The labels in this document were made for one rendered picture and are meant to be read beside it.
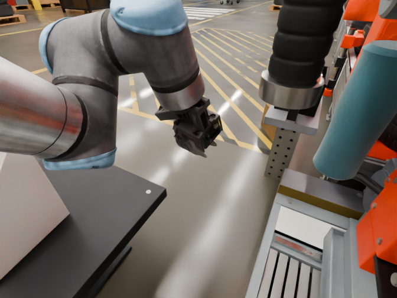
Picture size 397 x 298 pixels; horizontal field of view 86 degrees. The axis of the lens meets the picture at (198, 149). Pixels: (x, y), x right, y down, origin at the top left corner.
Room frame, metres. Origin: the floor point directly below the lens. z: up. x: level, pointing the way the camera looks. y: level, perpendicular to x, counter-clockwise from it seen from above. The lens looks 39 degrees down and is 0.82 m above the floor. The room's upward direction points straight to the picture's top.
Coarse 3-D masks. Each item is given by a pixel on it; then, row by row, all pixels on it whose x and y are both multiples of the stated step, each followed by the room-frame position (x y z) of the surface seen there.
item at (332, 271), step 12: (336, 228) 0.39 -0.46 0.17; (324, 240) 0.38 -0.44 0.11; (336, 240) 0.36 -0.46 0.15; (324, 252) 0.34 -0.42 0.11; (336, 252) 0.32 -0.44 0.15; (324, 264) 0.30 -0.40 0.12; (336, 264) 0.28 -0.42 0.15; (324, 276) 0.26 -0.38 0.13; (336, 276) 0.25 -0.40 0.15; (324, 288) 0.23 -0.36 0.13; (336, 288) 0.22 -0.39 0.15
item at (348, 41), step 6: (360, 30) 1.85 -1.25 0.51; (348, 36) 1.66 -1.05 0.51; (354, 36) 1.64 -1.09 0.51; (360, 36) 1.71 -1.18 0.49; (342, 42) 1.67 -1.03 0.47; (348, 42) 1.65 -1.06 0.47; (354, 42) 1.65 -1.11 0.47; (360, 42) 1.65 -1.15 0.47; (324, 90) 1.67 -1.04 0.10; (330, 90) 1.65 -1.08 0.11; (330, 96) 1.64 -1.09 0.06
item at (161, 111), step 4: (160, 108) 0.45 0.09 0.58; (156, 112) 0.45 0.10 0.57; (160, 112) 0.43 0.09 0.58; (164, 112) 0.41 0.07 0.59; (168, 112) 0.39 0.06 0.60; (172, 112) 0.38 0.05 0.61; (160, 116) 0.44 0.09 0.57; (164, 116) 0.42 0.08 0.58; (168, 116) 0.41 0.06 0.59; (172, 116) 0.39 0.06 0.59; (176, 116) 0.38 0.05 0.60; (180, 116) 0.38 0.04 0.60; (160, 120) 0.45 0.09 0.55; (164, 120) 0.43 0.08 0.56
